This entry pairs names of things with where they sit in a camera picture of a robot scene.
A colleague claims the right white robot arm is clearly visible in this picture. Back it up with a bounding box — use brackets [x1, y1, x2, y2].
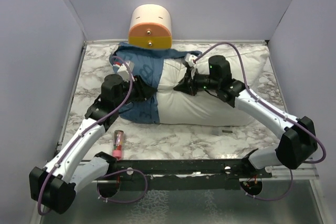
[174, 54, 318, 177]

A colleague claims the aluminium frame rail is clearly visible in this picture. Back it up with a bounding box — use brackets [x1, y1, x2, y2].
[270, 163, 319, 180]

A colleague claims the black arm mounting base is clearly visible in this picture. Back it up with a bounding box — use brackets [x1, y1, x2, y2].
[95, 152, 272, 191]

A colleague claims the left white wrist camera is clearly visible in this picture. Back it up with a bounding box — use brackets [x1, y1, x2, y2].
[112, 61, 134, 82]

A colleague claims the white pillow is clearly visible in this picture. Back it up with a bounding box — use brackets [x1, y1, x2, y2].
[156, 45, 269, 126]

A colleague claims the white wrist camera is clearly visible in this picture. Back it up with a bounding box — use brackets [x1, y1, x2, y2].
[112, 61, 134, 82]
[183, 54, 198, 68]

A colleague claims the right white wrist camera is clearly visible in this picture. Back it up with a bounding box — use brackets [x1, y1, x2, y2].
[183, 54, 198, 68]

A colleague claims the pink capped small bottle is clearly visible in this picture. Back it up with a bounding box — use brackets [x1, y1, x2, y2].
[112, 130, 124, 160]

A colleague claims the blue patterned pillowcase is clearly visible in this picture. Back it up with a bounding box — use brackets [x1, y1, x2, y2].
[108, 41, 203, 125]

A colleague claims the purple cable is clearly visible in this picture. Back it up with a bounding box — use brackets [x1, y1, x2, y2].
[193, 42, 328, 200]
[37, 55, 149, 216]

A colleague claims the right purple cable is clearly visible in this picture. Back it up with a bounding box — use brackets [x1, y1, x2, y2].
[193, 42, 328, 200]

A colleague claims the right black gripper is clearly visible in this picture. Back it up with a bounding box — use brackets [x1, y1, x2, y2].
[174, 67, 219, 97]

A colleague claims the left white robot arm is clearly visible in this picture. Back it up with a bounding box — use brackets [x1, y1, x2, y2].
[29, 74, 157, 215]

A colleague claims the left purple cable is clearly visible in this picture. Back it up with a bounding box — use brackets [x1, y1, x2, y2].
[37, 55, 149, 216]

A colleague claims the round pastel drawer cabinet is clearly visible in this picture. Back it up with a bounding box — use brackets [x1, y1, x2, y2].
[128, 4, 172, 49]

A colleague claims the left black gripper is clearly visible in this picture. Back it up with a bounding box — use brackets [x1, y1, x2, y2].
[115, 74, 157, 109]

